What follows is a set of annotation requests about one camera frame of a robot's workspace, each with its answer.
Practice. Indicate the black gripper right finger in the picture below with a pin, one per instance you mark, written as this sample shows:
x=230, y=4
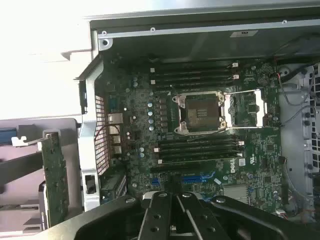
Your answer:
x=197, y=220

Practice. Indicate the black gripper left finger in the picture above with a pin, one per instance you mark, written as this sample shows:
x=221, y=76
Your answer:
x=157, y=220

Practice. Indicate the blue expansion slot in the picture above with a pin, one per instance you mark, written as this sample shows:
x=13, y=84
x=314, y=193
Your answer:
x=195, y=180

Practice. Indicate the silver chipset heatsink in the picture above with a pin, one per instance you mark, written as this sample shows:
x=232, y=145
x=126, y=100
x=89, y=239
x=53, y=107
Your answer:
x=235, y=192

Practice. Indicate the green motherboard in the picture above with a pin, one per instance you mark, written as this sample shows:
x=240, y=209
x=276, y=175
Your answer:
x=262, y=155

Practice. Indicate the CPU socket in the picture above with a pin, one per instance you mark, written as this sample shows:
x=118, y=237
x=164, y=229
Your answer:
x=200, y=112

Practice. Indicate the metal socket cover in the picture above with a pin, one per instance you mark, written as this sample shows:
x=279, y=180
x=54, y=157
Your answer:
x=258, y=100

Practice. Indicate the grey plastic parts rack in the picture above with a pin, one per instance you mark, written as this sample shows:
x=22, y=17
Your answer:
x=22, y=160

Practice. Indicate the blue disk caddy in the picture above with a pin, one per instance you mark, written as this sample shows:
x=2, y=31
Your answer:
x=7, y=136

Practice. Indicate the open PC case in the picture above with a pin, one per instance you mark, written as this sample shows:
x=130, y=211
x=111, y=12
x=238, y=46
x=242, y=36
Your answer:
x=190, y=47

